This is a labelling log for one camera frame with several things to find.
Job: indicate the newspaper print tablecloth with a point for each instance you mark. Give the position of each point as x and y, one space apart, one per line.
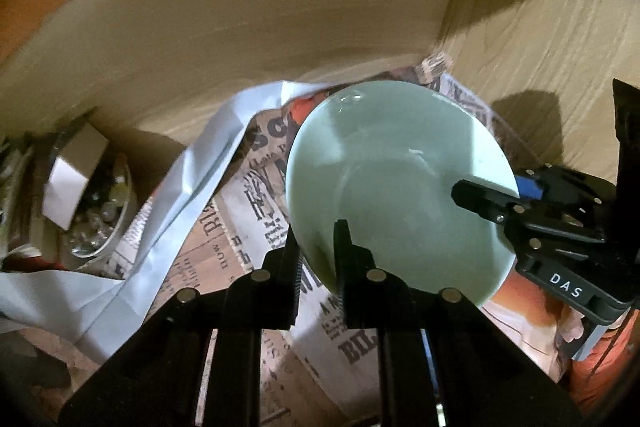
260 217

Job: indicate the small bowl of glass marbles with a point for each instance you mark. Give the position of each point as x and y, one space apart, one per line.
120 227

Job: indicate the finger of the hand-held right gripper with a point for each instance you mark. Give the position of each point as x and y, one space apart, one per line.
529 187
480 199

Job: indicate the stack of books and newspapers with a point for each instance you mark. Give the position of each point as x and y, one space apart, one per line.
20 207

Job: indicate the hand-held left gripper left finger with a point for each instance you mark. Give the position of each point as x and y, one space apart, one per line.
287 287

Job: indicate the green bowl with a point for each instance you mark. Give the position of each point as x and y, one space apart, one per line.
390 157

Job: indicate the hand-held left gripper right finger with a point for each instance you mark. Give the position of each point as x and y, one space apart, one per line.
345 287

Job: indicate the small cardboard box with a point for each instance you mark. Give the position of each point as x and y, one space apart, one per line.
65 187

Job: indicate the long white paper sheet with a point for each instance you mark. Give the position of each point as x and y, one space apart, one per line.
200 177

